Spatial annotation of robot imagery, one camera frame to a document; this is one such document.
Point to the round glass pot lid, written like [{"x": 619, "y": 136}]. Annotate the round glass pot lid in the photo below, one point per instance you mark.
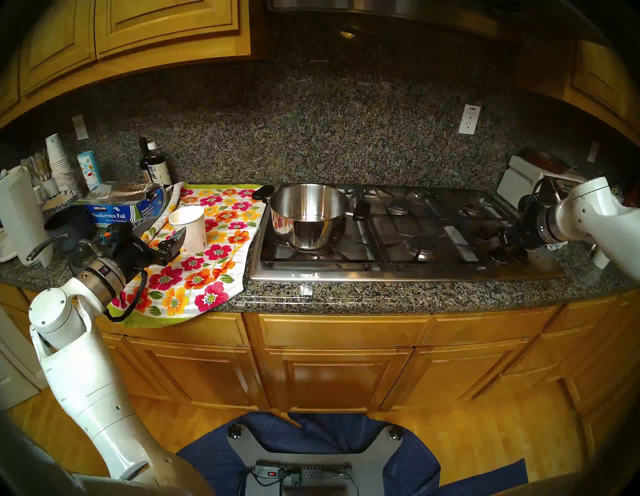
[{"x": 82, "y": 257}]

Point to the white wall switch plate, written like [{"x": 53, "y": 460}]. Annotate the white wall switch plate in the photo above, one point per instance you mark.
[{"x": 593, "y": 152}]

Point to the white wall power outlet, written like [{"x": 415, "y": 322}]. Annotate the white wall power outlet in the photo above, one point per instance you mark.
[
  {"x": 469, "y": 120},
  {"x": 80, "y": 128}
]

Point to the white paper cup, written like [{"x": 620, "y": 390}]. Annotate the white paper cup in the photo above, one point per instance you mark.
[{"x": 190, "y": 230}]

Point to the blue Kirkland foil box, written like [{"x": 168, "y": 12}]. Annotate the blue Kirkland foil box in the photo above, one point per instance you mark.
[{"x": 115, "y": 215}]

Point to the dark glass bottle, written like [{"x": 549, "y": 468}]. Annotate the dark glass bottle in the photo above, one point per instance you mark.
[{"x": 143, "y": 160}]

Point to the stack of white paper cups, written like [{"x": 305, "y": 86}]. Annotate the stack of white paper cups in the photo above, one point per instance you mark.
[{"x": 61, "y": 160}]

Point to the wide black cast iron grate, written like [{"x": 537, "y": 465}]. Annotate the wide black cast iron grate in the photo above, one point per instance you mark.
[
  {"x": 427, "y": 261},
  {"x": 345, "y": 257}
]

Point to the stainless steel pot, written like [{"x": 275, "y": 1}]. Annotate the stainless steel pot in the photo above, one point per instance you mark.
[{"x": 307, "y": 230}]

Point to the wooden base cabinets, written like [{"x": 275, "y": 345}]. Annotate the wooden base cabinets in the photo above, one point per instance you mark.
[{"x": 335, "y": 380}]

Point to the small black stove knob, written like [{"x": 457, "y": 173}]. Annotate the small black stove knob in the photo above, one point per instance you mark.
[{"x": 482, "y": 235}]

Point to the narrow black cast iron grate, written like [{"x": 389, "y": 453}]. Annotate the narrow black cast iron grate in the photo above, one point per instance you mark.
[{"x": 500, "y": 210}]

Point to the steel range hood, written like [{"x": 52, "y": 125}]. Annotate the steel range hood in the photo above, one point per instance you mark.
[{"x": 375, "y": 6}]

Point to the dark blue cloth cover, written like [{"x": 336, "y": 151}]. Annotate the dark blue cloth cover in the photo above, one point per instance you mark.
[{"x": 210, "y": 470}]

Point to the soy sauce bottle white cap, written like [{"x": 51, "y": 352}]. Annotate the soy sauce bottle white cap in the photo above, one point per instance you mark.
[{"x": 159, "y": 170}]

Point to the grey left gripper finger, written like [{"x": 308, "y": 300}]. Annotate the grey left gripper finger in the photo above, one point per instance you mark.
[
  {"x": 165, "y": 256},
  {"x": 172, "y": 239}
]

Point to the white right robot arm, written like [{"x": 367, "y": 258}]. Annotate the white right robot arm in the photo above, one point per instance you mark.
[{"x": 600, "y": 215}]

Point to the patterned shallow bowl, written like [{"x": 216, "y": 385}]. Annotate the patterned shallow bowl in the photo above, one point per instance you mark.
[{"x": 57, "y": 202}]

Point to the floral printed cloth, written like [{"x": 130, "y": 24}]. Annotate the floral printed cloth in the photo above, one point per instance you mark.
[{"x": 200, "y": 280}]

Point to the black power strip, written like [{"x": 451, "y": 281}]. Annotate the black power strip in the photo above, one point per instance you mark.
[{"x": 315, "y": 471}]

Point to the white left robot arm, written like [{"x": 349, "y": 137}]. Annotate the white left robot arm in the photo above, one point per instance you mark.
[{"x": 85, "y": 380}]

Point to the dark red plate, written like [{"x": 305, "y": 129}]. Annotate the dark red plate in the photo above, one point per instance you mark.
[{"x": 545, "y": 160}]

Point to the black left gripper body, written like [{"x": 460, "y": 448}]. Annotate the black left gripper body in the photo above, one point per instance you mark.
[{"x": 132, "y": 255}]

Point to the small black capped gas burner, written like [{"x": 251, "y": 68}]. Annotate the small black capped gas burner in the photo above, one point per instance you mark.
[{"x": 471, "y": 209}]

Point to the white appliance door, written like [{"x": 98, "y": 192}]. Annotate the white appliance door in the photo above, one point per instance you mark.
[{"x": 15, "y": 370}]

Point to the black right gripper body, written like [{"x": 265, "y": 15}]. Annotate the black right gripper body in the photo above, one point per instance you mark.
[{"x": 530, "y": 225}]

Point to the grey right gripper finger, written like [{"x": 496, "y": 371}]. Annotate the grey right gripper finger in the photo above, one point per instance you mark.
[
  {"x": 513, "y": 241},
  {"x": 499, "y": 240}
]

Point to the red brown vase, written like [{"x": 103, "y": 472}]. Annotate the red brown vase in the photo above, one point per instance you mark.
[{"x": 632, "y": 195}]

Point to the wooden wall cabinet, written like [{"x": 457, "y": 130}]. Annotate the wooden wall cabinet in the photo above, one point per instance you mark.
[
  {"x": 150, "y": 25},
  {"x": 600, "y": 75}
]

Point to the stainless steel gas cooktop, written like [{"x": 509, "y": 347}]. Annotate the stainless steel gas cooktop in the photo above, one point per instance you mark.
[{"x": 450, "y": 270}]

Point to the white utensil holder cup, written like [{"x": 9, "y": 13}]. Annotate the white utensil holder cup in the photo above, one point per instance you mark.
[{"x": 50, "y": 187}]

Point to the white kitchen appliance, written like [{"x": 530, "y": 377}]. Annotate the white kitchen appliance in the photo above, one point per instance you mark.
[{"x": 517, "y": 180}]

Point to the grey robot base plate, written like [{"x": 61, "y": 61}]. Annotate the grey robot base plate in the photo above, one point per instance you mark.
[{"x": 375, "y": 467}]

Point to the large black stove knob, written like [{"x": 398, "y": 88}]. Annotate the large black stove knob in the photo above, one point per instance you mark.
[
  {"x": 521, "y": 257},
  {"x": 497, "y": 257}
]

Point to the colourful patterned paper cup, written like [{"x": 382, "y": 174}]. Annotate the colourful patterned paper cup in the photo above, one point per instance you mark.
[{"x": 89, "y": 170}]

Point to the wooden chopsticks bundle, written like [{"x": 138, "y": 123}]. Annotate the wooden chopsticks bundle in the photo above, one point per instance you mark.
[{"x": 40, "y": 167}]

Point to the tall white container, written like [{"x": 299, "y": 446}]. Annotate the tall white container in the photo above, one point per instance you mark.
[{"x": 25, "y": 215}]

